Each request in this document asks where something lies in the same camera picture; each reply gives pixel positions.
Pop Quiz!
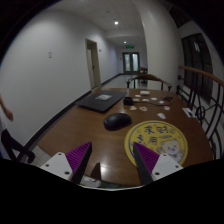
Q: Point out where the small black box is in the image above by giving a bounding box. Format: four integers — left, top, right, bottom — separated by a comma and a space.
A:
123, 96, 135, 106

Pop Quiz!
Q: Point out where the dark grey closed laptop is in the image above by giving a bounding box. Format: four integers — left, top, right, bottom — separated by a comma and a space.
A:
75, 89, 128, 113

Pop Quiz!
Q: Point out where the glazed double door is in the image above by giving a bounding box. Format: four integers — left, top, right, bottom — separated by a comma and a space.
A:
122, 51, 141, 75

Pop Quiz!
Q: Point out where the wooden armchair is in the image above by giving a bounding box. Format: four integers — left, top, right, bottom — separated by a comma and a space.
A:
125, 73, 173, 92

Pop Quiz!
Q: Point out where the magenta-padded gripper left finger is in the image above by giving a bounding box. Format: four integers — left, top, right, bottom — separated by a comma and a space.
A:
39, 141, 93, 185

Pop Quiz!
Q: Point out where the white side door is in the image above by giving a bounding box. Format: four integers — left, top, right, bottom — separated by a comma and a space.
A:
85, 38, 102, 90

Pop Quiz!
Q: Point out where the black chair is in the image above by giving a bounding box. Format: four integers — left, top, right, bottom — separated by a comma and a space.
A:
0, 128, 36, 163

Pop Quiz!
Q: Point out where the black railing with wooden handrail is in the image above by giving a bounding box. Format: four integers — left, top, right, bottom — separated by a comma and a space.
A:
176, 64, 224, 161

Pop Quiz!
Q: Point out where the white rectangular card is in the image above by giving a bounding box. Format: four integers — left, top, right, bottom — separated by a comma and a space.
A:
182, 107, 198, 118

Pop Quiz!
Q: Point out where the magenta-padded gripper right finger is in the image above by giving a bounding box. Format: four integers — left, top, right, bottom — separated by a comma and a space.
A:
132, 142, 185, 186

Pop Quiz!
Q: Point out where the thin black cable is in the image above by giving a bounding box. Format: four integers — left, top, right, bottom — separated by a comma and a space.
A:
132, 96, 174, 107

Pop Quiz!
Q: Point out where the person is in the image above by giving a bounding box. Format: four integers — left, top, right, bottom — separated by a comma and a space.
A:
0, 93, 15, 158

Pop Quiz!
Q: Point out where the black computer mouse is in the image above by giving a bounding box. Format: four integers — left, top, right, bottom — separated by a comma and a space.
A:
103, 112, 133, 132

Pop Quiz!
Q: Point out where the dark framed window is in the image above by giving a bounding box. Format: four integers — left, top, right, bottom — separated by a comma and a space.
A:
181, 33, 214, 104

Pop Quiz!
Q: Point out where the round yellow printed mouse pad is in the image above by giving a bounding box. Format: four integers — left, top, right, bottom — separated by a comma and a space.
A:
124, 120, 189, 167

